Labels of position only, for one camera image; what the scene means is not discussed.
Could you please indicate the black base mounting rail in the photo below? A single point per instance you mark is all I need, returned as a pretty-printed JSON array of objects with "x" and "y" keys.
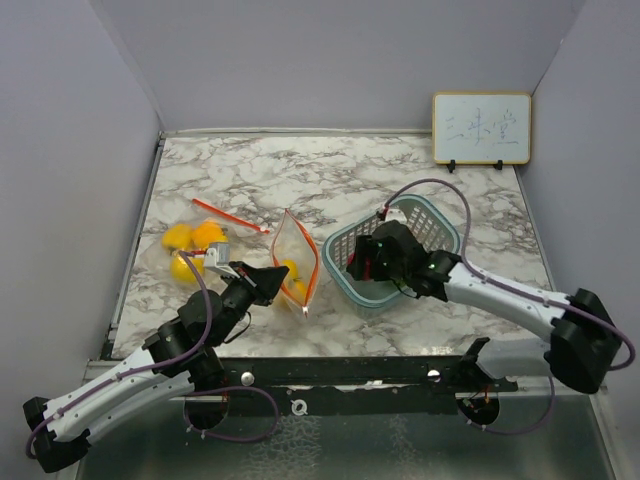
[{"x": 214, "y": 389}]

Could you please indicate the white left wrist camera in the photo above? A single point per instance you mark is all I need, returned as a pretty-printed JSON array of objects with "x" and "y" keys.
[{"x": 217, "y": 259}]

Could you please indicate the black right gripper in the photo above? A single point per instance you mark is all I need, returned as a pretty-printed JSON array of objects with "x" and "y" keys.
[{"x": 366, "y": 248}]

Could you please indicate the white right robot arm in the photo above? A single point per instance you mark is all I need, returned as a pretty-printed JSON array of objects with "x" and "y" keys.
[{"x": 577, "y": 340}]

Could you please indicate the small framed whiteboard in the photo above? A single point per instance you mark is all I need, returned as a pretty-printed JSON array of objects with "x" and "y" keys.
[{"x": 481, "y": 128}]

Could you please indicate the yellow toy bell pepper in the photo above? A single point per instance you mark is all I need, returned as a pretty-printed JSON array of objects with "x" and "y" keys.
[{"x": 178, "y": 237}]

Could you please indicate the clear orange-zip bag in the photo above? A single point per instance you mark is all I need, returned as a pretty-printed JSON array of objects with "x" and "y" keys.
[
  {"x": 293, "y": 241},
  {"x": 152, "y": 265}
]

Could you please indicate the orange-yellow toy bell pepper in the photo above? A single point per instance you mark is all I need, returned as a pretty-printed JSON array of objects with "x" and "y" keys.
[{"x": 296, "y": 288}]

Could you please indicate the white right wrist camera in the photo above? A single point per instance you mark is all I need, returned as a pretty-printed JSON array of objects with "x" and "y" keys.
[{"x": 387, "y": 212}]

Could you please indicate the pale green plastic basket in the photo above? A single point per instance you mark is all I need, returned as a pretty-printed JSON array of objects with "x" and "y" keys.
[{"x": 426, "y": 223}]

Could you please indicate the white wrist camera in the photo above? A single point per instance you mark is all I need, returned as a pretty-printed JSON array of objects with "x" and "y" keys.
[
  {"x": 387, "y": 212},
  {"x": 217, "y": 259}
]

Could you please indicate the yellow toy lemon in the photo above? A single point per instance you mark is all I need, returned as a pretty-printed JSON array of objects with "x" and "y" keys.
[{"x": 206, "y": 233}]

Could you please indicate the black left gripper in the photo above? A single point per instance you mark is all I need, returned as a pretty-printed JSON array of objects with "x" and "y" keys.
[{"x": 262, "y": 284}]

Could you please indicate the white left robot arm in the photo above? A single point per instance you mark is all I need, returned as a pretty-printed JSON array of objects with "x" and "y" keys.
[{"x": 115, "y": 385}]

